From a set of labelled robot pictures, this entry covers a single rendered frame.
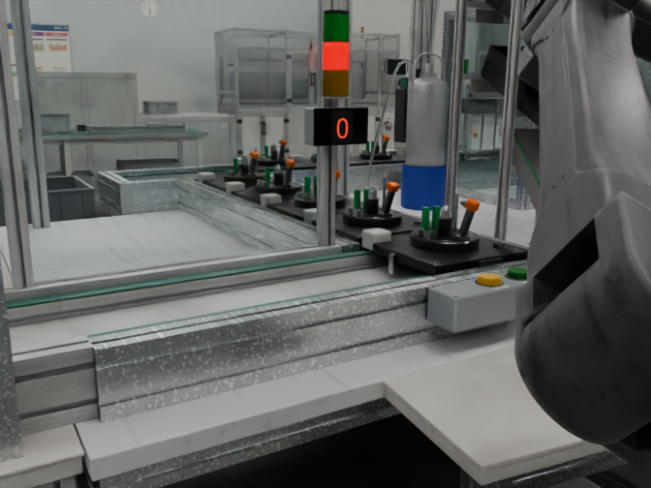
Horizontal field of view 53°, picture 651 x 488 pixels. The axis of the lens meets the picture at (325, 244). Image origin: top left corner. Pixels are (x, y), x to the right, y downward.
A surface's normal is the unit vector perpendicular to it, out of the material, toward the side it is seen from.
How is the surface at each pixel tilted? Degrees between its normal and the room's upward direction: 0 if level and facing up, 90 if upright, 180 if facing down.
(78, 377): 90
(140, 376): 90
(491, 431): 0
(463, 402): 0
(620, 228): 61
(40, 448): 0
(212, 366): 90
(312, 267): 90
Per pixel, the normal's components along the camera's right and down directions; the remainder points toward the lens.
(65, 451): 0.01, -0.97
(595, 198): -0.87, -0.48
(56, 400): 0.51, 0.21
